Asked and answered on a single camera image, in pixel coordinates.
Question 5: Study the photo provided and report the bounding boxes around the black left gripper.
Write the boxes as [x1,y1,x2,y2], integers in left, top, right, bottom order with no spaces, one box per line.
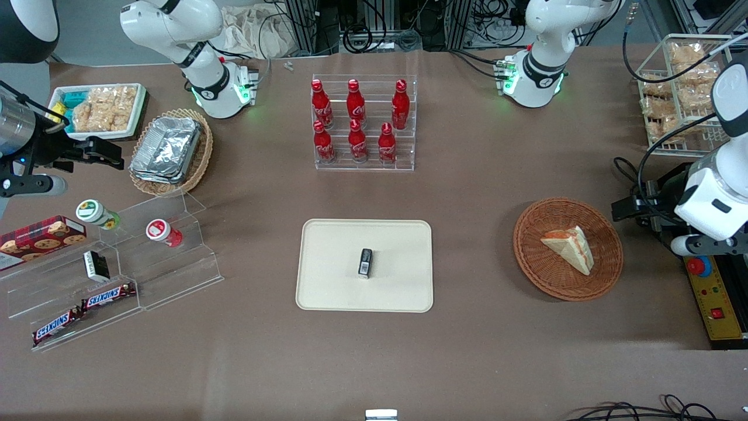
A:
[611,163,697,226]

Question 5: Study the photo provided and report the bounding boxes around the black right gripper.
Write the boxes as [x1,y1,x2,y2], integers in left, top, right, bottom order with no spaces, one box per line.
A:
[23,126,126,176]

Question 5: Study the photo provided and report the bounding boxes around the white rectangular snack tray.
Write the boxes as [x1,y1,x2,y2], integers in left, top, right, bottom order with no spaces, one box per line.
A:
[48,83,147,142]

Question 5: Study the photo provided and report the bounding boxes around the triangular wrapped sandwich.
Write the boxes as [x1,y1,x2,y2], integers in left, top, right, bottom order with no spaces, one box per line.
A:
[540,226,595,277]

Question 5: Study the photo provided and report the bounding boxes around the oval light wicker basket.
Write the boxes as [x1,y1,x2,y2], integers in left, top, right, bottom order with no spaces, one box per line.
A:
[129,108,214,198]

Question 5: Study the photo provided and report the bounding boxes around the round brown wicker basket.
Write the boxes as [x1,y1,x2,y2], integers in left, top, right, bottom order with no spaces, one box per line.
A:
[513,198,624,302]

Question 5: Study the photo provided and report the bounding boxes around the beige plastic serving tray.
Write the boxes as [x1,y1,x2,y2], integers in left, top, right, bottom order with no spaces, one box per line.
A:
[295,219,434,313]

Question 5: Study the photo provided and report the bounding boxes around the clear bag of crackers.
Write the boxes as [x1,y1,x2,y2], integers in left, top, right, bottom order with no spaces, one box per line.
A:
[93,88,121,131]
[114,86,138,127]
[72,96,101,133]

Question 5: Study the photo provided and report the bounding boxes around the green sunflower lid cup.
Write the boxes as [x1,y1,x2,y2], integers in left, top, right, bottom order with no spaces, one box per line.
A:
[76,199,122,230]

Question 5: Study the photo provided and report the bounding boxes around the teal snack packet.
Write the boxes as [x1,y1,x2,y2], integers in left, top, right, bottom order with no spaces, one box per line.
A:
[57,88,89,111]

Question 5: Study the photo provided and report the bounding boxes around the stack of foil trays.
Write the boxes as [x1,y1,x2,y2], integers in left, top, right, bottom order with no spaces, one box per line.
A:
[129,116,203,186]

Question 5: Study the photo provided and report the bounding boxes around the clear bag of fried snacks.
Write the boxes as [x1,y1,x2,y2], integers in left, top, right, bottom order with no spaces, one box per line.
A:
[669,42,711,67]
[643,101,680,139]
[672,88,715,116]
[678,61,721,89]
[641,76,676,101]

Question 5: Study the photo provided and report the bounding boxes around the red lid cup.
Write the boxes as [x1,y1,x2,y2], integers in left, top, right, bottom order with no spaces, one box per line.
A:
[146,219,184,248]

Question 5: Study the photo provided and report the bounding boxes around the red tartan cookie box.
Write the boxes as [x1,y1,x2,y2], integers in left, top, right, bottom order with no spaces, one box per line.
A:
[0,216,88,271]

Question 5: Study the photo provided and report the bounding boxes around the black and white small box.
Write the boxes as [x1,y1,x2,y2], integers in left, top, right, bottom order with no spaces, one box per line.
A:
[83,250,111,283]

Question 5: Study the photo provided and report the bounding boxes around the yellow emergency stop panel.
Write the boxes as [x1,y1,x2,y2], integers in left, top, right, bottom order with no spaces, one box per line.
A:
[683,256,748,341]

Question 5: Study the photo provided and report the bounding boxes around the clear acrylic step display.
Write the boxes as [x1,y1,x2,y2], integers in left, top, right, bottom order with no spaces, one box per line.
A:
[0,190,225,353]

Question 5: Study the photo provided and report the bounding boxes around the Snickers chocolate bar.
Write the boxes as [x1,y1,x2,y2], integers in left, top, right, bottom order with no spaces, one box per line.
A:
[80,282,137,311]
[32,307,86,346]

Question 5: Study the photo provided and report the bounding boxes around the beige cloth bag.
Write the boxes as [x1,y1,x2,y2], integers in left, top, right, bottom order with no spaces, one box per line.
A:
[219,4,302,60]

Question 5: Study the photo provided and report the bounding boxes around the red cola bottle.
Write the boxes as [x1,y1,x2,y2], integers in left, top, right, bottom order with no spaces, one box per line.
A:
[313,120,337,165]
[311,79,334,130]
[348,119,369,163]
[346,79,367,127]
[378,122,399,165]
[391,79,411,131]

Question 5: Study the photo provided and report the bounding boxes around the clear acrylic bottle rack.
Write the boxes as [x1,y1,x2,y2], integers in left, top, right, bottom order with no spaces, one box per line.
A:
[311,74,418,172]

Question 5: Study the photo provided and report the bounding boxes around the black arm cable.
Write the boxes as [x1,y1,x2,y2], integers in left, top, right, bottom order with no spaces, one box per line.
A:
[612,113,721,230]
[622,11,748,84]

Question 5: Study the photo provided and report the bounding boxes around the white wire basket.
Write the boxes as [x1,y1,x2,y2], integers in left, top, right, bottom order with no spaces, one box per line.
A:
[636,33,738,157]

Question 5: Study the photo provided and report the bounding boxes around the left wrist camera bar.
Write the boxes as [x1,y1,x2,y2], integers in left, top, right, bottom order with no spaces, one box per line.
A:
[671,234,738,258]

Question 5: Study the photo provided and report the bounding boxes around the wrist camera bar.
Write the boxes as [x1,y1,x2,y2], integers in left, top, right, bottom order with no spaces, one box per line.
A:
[0,172,68,198]
[671,234,738,258]

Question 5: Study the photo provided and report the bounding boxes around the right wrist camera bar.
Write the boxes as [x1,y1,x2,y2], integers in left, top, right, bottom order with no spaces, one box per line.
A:
[0,172,68,198]

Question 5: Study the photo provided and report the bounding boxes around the black floor cables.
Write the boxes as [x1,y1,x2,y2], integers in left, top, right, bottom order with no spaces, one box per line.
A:
[564,394,748,421]

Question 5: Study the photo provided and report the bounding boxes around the aluminium frame rack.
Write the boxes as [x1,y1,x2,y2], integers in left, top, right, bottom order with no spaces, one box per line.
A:
[284,0,529,56]

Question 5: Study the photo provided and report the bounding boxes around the coiled black cable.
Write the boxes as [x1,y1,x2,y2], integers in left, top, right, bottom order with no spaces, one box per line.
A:
[341,23,375,54]

